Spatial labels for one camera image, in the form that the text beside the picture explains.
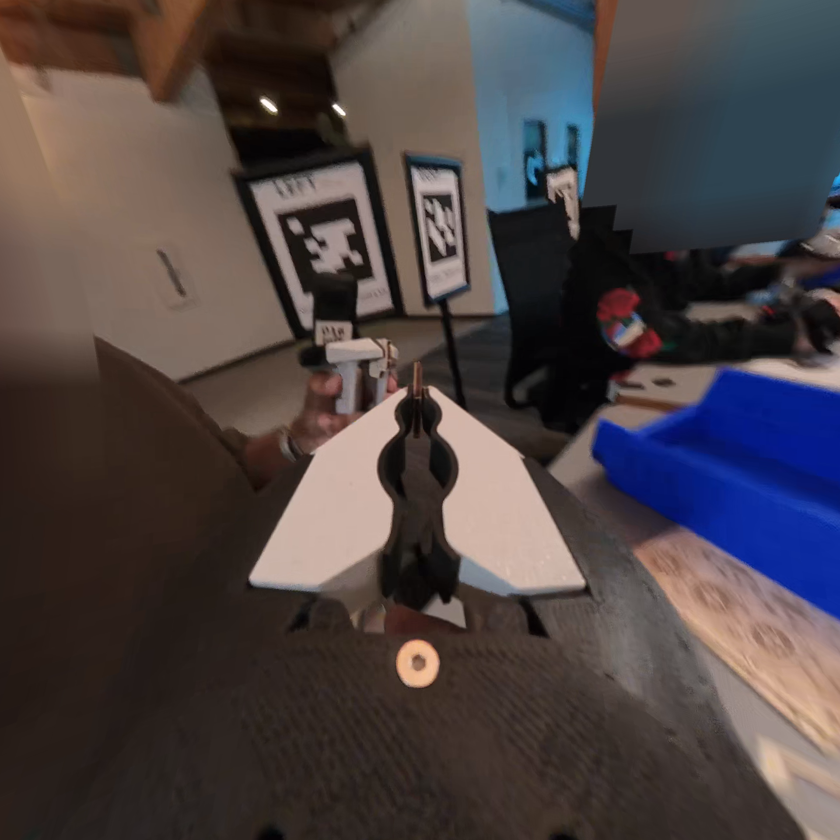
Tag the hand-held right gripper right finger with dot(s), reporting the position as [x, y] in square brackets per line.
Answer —
[518, 525]

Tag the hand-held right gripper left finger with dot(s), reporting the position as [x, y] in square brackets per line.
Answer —
[315, 525]

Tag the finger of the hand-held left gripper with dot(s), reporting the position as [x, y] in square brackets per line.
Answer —
[351, 351]
[387, 354]

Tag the engraved wooden puzzle sheet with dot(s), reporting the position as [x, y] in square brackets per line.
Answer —
[417, 394]

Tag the person's left forearm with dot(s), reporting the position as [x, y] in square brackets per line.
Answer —
[262, 459]

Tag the person's left hand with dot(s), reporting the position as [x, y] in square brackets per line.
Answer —
[321, 426]

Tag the silver wristwatch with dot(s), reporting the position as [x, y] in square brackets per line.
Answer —
[289, 446]

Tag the large framed marker poster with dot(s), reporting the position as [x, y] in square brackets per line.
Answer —
[295, 190]

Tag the black office chair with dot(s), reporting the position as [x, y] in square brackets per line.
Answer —
[525, 275]

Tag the person's brown clothing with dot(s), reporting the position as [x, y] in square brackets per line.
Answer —
[131, 525]

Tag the blue storage bin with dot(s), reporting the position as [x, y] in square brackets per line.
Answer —
[722, 492]

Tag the small framed poster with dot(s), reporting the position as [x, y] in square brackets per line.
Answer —
[564, 197]

